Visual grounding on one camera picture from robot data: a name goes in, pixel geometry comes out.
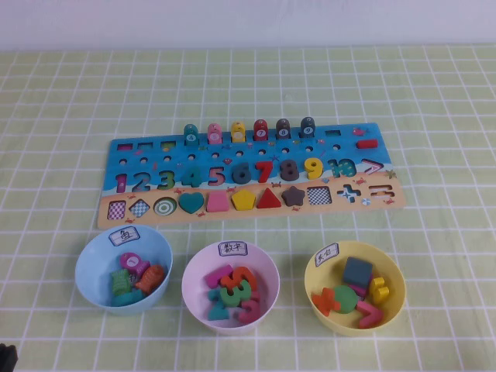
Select yellow number nine piece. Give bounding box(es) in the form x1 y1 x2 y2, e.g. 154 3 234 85
304 157 325 180

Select light blue plastic bowl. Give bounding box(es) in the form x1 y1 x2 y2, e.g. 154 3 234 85
74 223 174 315

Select teal fish piece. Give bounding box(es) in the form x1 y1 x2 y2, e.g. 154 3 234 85
111 290 146 308

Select green fish piece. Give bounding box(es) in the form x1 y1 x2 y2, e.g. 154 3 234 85
110 269 131 298

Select orange fish piece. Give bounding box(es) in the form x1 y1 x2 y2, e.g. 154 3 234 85
134 264 166 295

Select teal number two piece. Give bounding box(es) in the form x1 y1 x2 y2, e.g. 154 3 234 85
208 288 230 322

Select magenta number one piece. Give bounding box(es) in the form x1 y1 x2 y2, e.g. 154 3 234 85
204 264 235 288

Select green number three piece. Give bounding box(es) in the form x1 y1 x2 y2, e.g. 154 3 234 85
220 277 253 308

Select teal heart piece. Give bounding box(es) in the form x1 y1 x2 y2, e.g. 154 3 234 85
177 191 205 215

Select rose red number piece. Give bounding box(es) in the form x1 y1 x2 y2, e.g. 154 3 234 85
236 288 261 325

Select orange number piece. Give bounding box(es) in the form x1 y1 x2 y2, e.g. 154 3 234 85
220 266 257 299

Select teal number four piece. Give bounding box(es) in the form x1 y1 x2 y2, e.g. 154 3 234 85
181 167 204 188

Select pink trapezoid piece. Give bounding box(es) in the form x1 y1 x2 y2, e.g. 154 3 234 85
205 191 230 213

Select light pink plastic bowl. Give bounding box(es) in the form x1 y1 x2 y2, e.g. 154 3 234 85
181 240 281 335

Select pink number five piece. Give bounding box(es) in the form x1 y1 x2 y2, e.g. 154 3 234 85
207 166 227 188

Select yellow pentagon piece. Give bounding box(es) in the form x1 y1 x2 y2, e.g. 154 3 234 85
231 188 257 211

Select dark grey number six piece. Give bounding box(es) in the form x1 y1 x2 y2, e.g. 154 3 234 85
232 162 253 185

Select red triangle piece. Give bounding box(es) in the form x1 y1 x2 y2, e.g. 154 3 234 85
256 187 283 209

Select red number seven piece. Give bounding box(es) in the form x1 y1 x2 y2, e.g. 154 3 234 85
254 160 276 184

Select light yellow plastic bowl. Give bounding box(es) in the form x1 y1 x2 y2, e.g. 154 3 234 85
304 240 407 339

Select orange cross sign piece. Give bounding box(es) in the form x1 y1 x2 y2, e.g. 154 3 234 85
312 288 342 317

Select brown star piece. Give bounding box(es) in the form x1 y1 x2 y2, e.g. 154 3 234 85
281 184 307 207

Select brown number eight piece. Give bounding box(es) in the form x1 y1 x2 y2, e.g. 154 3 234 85
279 159 299 182

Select green circle piece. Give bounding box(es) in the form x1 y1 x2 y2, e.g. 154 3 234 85
332 284 360 314

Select dark grey square piece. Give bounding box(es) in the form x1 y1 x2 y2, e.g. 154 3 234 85
342 257 374 288

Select pink greater-than sign piece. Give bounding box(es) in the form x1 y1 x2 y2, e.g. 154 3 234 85
356 300 386 329

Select colourful wooden puzzle board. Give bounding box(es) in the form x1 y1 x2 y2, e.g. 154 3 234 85
95 122 407 229

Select purple fish numbered one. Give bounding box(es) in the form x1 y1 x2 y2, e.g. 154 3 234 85
119 251 151 277

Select fish label sticker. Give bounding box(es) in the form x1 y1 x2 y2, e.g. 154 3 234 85
108 226 141 247

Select number label sticker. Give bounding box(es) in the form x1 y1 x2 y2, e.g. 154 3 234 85
219 242 248 257

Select teal fish numbered four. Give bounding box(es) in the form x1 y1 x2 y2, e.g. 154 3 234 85
183 123 200 146

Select pink fish numbered five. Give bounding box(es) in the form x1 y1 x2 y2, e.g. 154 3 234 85
206 122 223 146

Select yellow fish numbered six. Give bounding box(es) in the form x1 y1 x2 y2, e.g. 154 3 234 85
230 121 247 143

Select red fish numbered seven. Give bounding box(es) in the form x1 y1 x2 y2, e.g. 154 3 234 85
253 119 270 142

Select brown fish numbered eight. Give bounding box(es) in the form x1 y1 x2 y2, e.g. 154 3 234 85
275 118 292 140

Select green checked tablecloth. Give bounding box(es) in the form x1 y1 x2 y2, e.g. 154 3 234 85
0 45 496 372

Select dark grey fish numbered nine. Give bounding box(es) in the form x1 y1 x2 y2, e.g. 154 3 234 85
299 116 317 140

